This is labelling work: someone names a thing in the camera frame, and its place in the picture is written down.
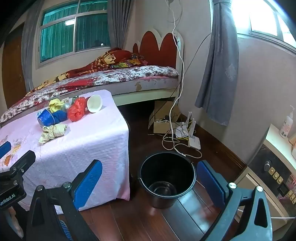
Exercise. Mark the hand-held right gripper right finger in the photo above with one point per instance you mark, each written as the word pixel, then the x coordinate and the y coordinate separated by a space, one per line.
pixel 210 183

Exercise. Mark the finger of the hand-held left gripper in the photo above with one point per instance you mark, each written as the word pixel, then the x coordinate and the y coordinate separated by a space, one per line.
pixel 23 161
pixel 5 150

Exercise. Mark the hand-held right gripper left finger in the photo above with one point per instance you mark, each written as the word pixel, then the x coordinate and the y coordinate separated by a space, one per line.
pixel 89 183

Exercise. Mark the cream cloth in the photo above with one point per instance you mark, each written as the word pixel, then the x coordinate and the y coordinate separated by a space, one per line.
pixel 53 132

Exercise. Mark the blue paper cup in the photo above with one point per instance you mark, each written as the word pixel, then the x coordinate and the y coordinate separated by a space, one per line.
pixel 46 119

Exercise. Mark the black plastic bucket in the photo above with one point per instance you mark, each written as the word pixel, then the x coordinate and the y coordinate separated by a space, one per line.
pixel 150 171

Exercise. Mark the yellow cloth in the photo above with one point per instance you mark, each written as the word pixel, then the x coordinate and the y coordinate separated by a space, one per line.
pixel 55 105

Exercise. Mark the clear plastic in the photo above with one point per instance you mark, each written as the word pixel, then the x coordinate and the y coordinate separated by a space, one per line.
pixel 67 106

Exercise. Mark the red plastic bag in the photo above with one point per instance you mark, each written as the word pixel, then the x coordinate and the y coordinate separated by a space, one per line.
pixel 76 110

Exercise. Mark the white paper cup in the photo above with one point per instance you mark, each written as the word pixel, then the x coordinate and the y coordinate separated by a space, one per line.
pixel 93 104

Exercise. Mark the person's left hand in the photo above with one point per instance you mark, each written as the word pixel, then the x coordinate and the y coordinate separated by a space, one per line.
pixel 17 227

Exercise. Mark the pink tablecloth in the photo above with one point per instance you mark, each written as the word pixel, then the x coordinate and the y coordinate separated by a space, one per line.
pixel 81 143

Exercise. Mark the white router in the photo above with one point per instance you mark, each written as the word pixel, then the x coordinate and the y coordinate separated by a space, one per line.
pixel 194 142

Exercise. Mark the blue striped slipper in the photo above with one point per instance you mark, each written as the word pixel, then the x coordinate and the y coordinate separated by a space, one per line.
pixel 64 229

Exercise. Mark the black safe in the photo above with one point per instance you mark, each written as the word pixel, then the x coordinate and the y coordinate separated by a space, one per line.
pixel 261 157

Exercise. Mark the cardboard box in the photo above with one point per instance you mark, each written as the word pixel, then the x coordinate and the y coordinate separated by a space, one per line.
pixel 161 127

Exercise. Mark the brown wooden door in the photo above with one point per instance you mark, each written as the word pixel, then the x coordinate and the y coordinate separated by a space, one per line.
pixel 13 76

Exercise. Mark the white cabinet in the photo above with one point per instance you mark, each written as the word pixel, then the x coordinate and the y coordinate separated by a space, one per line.
pixel 275 139

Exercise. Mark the white lotion bottle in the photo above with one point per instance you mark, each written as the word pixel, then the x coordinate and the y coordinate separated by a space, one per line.
pixel 286 126

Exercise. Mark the sheer grey curtain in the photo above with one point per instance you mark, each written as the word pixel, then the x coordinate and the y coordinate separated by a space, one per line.
pixel 29 46

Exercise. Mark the grey patterned curtain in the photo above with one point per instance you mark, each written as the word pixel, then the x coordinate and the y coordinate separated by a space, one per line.
pixel 219 69

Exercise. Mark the floral mattress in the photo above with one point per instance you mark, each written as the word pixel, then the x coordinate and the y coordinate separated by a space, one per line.
pixel 148 71

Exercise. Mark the red patterned blanket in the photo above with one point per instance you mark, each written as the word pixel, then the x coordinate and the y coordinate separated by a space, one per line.
pixel 111 58

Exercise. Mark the large window with green curtain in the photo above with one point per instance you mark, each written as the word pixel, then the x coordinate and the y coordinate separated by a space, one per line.
pixel 60 34

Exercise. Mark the red padded headboard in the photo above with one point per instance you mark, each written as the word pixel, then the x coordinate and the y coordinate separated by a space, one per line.
pixel 159 51

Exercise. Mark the narrow grey curtain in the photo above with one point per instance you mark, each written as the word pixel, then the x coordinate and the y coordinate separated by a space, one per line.
pixel 118 23

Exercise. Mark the bright small window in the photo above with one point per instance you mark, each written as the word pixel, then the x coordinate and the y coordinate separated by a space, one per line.
pixel 261 20

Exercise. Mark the white bed frame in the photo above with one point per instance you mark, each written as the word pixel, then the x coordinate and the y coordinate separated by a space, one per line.
pixel 143 95

